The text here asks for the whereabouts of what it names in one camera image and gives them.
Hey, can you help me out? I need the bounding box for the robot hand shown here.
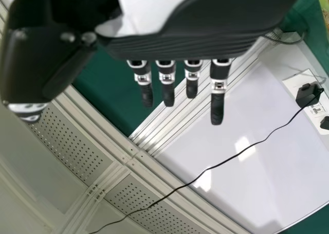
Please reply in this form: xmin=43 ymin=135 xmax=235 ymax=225
xmin=0 ymin=0 xmax=303 ymax=126

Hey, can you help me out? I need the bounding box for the yellow-green biscuit packet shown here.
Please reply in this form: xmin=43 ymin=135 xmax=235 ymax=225
xmin=315 ymin=0 xmax=329 ymax=37

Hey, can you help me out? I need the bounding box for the white socket strip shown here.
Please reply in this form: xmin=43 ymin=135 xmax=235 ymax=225
xmin=282 ymin=68 xmax=329 ymax=136

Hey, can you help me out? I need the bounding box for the black power adapter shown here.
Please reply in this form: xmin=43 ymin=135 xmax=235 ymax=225
xmin=295 ymin=82 xmax=325 ymax=107

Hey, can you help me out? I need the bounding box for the black plug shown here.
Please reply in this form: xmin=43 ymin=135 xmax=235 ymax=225
xmin=319 ymin=115 xmax=329 ymax=131

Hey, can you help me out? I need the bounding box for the thin black adapter cable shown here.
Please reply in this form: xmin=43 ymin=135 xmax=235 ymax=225
xmin=97 ymin=88 xmax=325 ymax=234

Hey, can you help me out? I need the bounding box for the perforated grey cable duct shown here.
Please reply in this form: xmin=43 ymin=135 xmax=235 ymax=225
xmin=104 ymin=173 xmax=203 ymax=234
xmin=27 ymin=106 xmax=113 ymax=187

